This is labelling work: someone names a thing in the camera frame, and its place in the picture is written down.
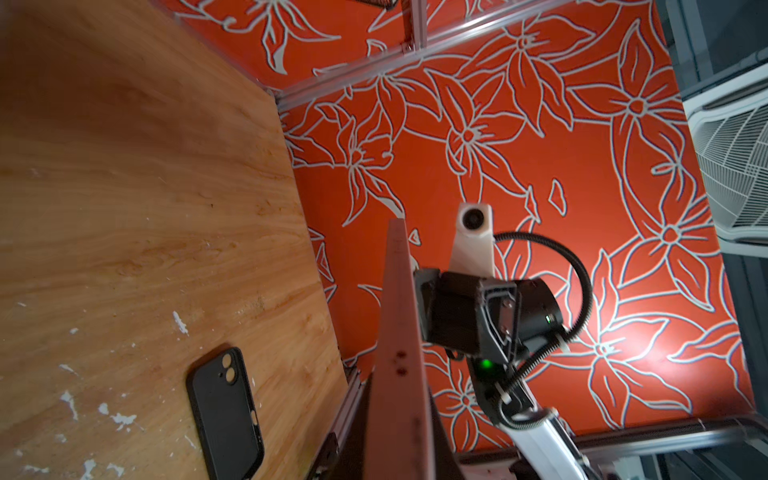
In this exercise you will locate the black smartphone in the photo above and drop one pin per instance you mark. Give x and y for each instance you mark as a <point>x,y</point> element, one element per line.
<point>423,389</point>

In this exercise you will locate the black phone case right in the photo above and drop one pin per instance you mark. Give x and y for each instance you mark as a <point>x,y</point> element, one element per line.
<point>225,415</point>

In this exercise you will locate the pink phone case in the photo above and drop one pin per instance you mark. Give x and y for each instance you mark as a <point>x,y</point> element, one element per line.
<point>394,431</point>

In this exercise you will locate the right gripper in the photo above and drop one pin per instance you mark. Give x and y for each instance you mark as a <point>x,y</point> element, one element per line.
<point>466,314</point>

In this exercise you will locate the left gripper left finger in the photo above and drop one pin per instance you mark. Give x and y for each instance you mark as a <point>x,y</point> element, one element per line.
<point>341,455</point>

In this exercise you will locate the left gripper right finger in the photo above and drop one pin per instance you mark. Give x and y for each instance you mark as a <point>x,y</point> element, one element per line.
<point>440,459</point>

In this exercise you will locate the aluminium frame rail back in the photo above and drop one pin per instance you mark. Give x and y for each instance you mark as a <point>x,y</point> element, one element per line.
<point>397,57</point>

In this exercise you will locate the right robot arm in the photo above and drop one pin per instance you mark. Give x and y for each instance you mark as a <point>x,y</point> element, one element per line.
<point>503,396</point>

